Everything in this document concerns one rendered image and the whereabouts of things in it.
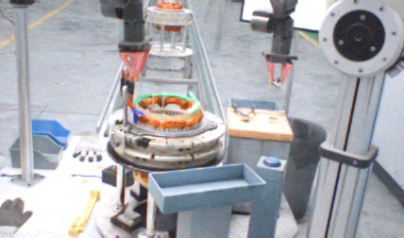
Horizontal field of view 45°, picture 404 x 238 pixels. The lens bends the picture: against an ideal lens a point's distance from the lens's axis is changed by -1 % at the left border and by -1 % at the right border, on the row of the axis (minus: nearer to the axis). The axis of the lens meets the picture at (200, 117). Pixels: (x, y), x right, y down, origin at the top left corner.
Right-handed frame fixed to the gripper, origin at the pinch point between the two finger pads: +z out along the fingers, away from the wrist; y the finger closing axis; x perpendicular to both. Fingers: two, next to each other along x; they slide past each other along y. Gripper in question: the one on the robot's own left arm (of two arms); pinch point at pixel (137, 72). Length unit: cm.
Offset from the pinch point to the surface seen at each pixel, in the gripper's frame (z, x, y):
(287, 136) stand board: 19.3, 42.7, -7.4
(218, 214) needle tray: 22.6, 29.5, 31.9
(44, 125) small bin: 36, -54, -36
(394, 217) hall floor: 140, 111, -163
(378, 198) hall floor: 141, 103, -186
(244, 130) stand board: 17.6, 30.4, -5.1
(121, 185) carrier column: 32.4, -3.7, 8.4
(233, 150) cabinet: 24.1, 27.3, -4.7
